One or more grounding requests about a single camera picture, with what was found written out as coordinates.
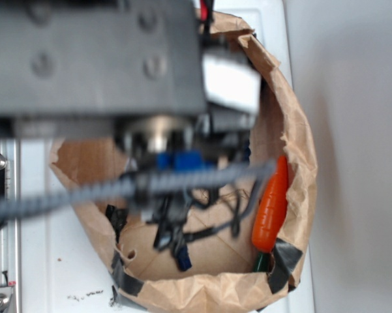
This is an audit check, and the grey gripper body block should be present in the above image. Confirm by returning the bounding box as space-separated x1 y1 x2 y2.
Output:
0 1 206 117

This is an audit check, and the green toy cucumber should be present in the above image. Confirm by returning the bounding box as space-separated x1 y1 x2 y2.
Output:
252 252 271 273

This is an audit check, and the orange toy carrot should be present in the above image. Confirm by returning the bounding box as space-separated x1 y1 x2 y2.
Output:
251 155 288 253

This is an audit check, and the brown paper bag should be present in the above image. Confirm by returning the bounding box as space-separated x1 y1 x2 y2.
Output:
48 9 319 313

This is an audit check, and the aluminium frame rail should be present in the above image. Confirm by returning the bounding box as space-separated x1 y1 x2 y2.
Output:
0 140 22 312

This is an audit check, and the grey corrugated cable conduit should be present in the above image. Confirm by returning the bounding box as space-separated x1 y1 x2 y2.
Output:
0 162 277 218

